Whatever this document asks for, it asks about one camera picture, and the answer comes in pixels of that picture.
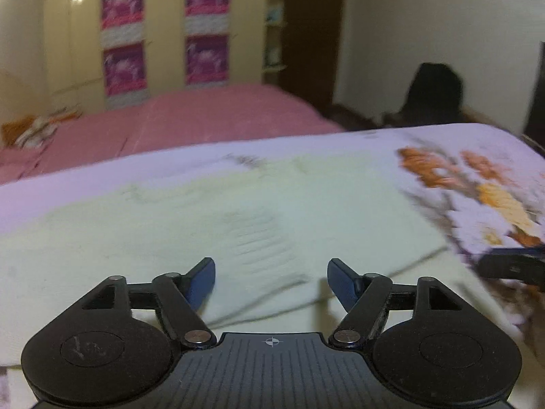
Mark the orange white patterned pillow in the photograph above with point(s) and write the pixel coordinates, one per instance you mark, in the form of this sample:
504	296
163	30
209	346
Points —
32	132

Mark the cream open shelf unit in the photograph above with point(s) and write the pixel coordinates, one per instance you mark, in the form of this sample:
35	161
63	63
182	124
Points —
273	63

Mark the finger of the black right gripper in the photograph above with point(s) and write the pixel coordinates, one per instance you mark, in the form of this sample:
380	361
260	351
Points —
524	264

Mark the magenta poster lower left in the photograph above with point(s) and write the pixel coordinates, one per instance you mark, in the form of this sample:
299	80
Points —
124	69

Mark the pink checked bed cover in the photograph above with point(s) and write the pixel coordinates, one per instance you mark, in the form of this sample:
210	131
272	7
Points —
175	119

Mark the cream knitted small garment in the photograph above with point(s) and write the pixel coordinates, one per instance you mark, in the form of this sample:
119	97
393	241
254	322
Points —
270	226

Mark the black chair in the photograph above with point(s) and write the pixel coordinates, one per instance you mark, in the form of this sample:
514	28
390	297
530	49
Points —
434	97

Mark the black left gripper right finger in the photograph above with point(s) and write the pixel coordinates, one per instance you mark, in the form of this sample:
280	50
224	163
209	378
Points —
364	298

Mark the lilac floral bed sheet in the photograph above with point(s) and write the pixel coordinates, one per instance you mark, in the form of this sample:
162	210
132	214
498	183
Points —
459	176

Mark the cream wardrobe with doors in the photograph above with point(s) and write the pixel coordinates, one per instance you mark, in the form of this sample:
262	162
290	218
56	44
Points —
74	55

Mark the magenta poster lower right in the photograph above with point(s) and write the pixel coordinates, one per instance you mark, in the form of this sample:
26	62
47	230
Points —
207	59

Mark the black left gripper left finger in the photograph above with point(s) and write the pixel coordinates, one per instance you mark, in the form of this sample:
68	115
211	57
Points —
179	297

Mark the magenta poster upper left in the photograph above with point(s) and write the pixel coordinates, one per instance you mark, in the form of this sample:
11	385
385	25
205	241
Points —
116	13

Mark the dark brown wooden door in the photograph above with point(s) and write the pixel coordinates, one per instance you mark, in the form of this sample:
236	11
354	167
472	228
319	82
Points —
311	40

